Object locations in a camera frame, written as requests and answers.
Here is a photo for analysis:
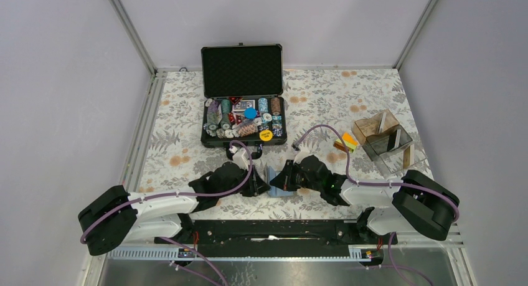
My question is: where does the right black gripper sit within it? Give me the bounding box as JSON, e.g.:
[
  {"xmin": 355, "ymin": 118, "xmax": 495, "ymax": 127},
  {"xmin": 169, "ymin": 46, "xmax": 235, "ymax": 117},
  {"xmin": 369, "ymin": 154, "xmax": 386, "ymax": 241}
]
[{"xmin": 270, "ymin": 160, "xmax": 323, "ymax": 193}]

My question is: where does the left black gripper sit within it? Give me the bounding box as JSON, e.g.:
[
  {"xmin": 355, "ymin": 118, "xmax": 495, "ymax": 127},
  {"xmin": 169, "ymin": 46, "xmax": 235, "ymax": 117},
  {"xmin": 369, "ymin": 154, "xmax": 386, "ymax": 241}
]
[{"xmin": 218, "ymin": 164, "xmax": 270, "ymax": 198}]

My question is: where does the beige card holder wallet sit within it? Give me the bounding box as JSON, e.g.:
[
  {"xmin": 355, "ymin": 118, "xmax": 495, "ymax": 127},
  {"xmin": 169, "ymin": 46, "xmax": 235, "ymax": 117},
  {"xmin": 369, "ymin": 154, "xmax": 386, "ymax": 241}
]
[{"xmin": 265, "ymin": 165, "xmax": 296, "ymax": 199}]

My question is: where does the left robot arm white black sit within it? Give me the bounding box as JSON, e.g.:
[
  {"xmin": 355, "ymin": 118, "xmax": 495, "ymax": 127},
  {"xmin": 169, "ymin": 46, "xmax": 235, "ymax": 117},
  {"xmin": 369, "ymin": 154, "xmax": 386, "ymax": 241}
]
[{"xmin": 78, "ymin": 162, "xmax": 270, "ymax": 256}]

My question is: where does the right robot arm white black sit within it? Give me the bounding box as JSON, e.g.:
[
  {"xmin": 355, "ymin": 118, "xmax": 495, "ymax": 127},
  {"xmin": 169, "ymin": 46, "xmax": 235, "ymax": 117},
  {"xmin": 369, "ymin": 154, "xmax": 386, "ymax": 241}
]
[{"xmin": 270, "ymin": 155, "xmax": 460, "ymax": 244}]

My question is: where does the playing card deck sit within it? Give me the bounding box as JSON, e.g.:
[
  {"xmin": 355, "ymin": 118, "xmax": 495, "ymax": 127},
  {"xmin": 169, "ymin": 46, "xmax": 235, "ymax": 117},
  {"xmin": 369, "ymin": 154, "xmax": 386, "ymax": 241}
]
[{"xmin": 232, "ymin": 100, "xmax": 255, "ymax": 113}]

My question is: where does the clear acrylic card box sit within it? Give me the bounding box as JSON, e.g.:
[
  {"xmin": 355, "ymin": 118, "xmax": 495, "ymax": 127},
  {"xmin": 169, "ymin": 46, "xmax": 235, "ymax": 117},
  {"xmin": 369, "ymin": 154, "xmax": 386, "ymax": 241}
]
[{"xmin": 352, "ymin": 109, "xmax": 426, "ymax": 178}]

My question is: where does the yellow round dealer chip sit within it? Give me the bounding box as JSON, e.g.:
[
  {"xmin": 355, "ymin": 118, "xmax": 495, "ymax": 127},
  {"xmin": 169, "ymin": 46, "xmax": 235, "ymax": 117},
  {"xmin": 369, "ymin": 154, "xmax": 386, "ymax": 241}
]
[{"xmin": 259, "ymin": 130, "xmax": 273, "ymax": 142}]

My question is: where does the blue round chip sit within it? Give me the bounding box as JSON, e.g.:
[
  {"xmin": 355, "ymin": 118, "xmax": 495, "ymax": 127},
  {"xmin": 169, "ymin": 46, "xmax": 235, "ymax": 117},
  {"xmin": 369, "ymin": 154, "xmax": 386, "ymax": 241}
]
[{"xmin": 243, "ymin": 107, "xmax": 258, "ymax": 119}]

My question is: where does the orange yellow sticky note stack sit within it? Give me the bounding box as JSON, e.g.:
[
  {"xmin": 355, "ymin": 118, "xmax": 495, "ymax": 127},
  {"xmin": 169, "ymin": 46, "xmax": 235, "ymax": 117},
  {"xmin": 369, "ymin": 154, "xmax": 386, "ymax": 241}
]
[{"xmin": 333, "ymin": 133, "xmax": 359, "ymax": 153}]

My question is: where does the black poker chip case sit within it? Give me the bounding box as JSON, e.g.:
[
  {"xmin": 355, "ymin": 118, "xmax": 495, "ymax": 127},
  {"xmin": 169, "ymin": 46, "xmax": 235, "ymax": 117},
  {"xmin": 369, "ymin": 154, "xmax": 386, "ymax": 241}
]
[{"xmin": 200, "ymin": 44, "xmax": 288, "ymax": 159}]

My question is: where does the floral patterned table mat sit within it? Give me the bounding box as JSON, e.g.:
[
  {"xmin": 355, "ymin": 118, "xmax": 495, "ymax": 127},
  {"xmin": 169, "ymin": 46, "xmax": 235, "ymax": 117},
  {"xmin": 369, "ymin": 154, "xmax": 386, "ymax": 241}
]
[{"xmin": 136, "ymin": 69, "xmax": 431, "ymax": 219}]

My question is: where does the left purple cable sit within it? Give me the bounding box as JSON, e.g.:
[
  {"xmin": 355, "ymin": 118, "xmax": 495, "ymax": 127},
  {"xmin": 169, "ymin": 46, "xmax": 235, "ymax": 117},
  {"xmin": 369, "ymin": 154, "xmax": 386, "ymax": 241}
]
[{"xmin": 80, "ymin": 140, "xmax": 254, "ymax": 286}]

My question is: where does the purple cable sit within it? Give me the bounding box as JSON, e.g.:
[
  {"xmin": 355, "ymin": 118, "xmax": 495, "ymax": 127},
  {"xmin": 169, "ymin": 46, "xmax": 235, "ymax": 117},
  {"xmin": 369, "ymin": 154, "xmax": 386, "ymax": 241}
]
[
  {"xmin": 291, "ymin": 125, "xmax": 461, "ymax": 286},
  {"xmin": 80, "ymin": 140, "xmax": 254, "ymax": 286}
]

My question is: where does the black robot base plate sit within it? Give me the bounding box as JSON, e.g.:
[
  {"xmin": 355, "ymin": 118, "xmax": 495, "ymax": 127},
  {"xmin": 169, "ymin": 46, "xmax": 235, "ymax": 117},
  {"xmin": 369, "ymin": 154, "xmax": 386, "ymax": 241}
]
[{"xmin": 172, "ymin": 219, "xmax": 398, "ymax": 258}]

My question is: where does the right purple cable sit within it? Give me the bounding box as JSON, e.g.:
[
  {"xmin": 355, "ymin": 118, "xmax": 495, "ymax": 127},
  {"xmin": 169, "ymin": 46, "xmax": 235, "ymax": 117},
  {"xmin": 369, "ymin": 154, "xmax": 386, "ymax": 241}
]
[{"xmin": 291, "ymin": 125, "xmax": 461, "ymax": 286}]

